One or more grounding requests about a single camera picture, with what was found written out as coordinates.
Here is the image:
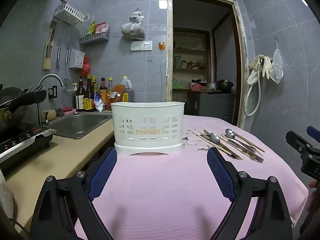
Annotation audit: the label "steel kitchen sink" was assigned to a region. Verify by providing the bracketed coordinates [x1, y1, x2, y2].
[49, 112, 113, 140]

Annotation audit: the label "person's right hand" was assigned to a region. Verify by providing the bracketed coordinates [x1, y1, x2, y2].
[305, 179, 320, 214]

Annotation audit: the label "wooden shelf unit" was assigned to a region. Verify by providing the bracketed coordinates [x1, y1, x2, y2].
[173, 29, 213, 90]

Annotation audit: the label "black-handled wok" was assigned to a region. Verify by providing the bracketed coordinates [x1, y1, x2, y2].
[0, 87, 47, 135]

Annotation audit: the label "white flaky scraps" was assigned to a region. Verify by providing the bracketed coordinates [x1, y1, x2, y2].
[181, 128, 208, 151]

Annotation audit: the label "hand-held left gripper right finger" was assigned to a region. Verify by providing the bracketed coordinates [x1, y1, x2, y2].
[206, 147, 293, 240]

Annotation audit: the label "green yellow seasoning packet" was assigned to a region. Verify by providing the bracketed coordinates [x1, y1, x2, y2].
[86, 21, 97, 36]

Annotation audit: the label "clear yellow cap bottle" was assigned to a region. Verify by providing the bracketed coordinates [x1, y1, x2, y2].
[107, 77, 114, 105]

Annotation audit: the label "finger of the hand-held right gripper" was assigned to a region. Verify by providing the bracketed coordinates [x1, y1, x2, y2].
[306, 126, 320, 143]
[286, 130, 313, 155]

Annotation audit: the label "wooden knife holder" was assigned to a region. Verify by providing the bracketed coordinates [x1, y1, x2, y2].
[42, 21, 58, 70]

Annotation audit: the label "wooden door frame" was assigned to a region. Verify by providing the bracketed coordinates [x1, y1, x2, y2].
[165, 0, 250, 130]

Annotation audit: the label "black induction cooker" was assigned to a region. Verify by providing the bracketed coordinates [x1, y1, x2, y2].
[0, 127, 57, 170]

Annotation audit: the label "red plastic bag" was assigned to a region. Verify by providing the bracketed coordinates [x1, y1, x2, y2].
[82, 55, 91, 75]

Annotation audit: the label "steel table knife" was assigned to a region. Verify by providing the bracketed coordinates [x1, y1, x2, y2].
[239, 149, 264, 163]
[226, 139, 257, 154]

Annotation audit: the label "hanging clear plastic bag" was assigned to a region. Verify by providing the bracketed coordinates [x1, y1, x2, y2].
[121, 8, 145, 41]

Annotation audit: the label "grey wall shelf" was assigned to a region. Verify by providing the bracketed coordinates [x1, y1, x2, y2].
[80, 32, 110, 45]

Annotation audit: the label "red seasoning packet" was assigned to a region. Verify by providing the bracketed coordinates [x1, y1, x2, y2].
[94, 22, 110, 33]

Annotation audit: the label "white towel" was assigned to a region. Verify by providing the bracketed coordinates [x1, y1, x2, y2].
[0, 169, 14, 218]

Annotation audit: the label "white plastic wall basket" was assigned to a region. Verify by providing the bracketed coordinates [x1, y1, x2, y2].
[54, 3, 88, 26]

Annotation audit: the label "steel mesh strainer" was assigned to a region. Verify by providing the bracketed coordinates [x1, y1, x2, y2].
[62, 49, 75, 97]

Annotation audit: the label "grey cabinet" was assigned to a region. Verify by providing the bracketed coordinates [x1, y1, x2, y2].
[187, 90, 235, 124]

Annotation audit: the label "chili powder bag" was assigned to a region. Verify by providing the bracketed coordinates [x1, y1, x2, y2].
[106, 84, 127, 110]

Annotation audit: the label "pink tablecloth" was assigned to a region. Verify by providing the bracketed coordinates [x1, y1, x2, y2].
[75, 115, 309, 240]

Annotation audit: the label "white blue salt bag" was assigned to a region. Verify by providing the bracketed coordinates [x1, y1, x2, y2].
[94, 91, 106, 112]

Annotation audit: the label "large oil jug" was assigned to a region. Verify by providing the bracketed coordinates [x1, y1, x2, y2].
[117, 75, 135, 103]

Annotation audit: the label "white wall box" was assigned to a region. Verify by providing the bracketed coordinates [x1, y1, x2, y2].
[69, 47, 85, 69]

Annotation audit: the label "curved steel faucet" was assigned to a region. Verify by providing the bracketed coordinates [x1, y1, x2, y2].
[37, 73, 65, 127]

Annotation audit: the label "small red label bottle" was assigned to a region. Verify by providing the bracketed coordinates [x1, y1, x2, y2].
[99, 77, 107, 103]

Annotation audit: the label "white plastic utensil basket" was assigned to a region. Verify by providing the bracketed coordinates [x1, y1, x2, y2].
[111, 101, 186, 156]

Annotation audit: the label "tall soy sauce bottle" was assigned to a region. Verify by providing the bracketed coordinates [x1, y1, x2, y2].
[84, 74, 97, 112]

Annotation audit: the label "black pot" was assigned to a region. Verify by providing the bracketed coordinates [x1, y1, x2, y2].
[217, 79, 234, 92]

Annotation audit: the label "yellow loofah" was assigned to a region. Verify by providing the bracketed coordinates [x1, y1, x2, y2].
[42, 110, 57, 121]

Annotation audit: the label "dark pump bottle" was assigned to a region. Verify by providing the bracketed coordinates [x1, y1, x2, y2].
[75, 76, 86, 112]

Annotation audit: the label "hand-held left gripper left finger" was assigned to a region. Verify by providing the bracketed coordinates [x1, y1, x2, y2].
[30, 147, 118, 240]

